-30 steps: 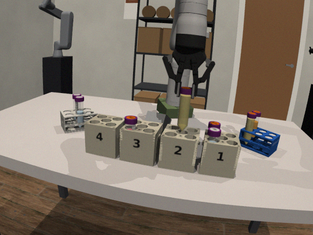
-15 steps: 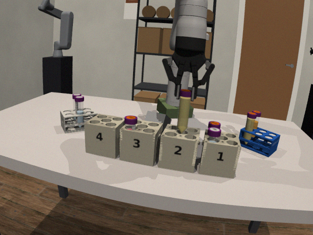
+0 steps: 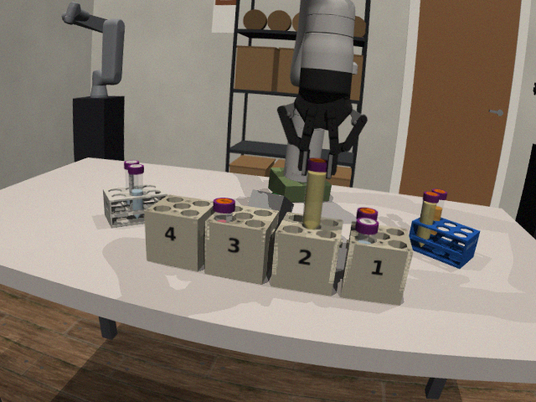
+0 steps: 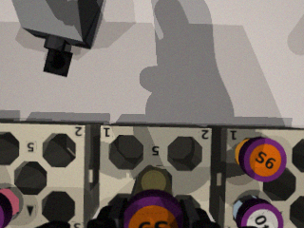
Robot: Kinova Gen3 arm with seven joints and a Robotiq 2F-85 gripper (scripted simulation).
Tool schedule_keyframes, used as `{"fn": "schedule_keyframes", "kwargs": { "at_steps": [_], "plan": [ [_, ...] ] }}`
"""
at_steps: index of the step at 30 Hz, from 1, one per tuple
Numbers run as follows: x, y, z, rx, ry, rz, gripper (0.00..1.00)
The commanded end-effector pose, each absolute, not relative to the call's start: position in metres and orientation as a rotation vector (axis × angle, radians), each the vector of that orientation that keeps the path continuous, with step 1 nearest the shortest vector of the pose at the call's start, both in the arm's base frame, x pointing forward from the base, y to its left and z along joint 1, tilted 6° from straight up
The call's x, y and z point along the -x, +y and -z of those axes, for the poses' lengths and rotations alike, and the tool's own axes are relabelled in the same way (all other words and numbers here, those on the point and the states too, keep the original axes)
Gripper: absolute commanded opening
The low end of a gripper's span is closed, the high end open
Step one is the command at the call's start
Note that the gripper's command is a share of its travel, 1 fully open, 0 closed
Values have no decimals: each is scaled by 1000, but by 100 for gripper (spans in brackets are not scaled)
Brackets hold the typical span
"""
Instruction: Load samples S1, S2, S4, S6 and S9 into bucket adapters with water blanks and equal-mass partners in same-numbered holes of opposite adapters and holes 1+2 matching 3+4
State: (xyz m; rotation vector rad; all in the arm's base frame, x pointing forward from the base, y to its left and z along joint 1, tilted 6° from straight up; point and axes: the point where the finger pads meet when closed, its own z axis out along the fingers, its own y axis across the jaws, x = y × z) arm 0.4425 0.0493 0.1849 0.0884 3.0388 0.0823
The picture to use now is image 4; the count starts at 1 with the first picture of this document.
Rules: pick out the grey done button box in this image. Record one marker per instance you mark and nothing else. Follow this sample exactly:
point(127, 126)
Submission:
point(60, 22)

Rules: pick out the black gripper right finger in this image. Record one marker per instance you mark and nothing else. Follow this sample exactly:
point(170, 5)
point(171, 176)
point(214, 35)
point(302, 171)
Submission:
point(193, 217)

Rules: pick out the conical tube with pink liquid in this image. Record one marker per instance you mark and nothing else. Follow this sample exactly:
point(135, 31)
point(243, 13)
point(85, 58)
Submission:
point(9, 207)

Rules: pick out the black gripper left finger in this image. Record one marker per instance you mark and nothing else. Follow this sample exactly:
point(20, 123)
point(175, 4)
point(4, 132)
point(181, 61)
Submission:
point(113, 216)

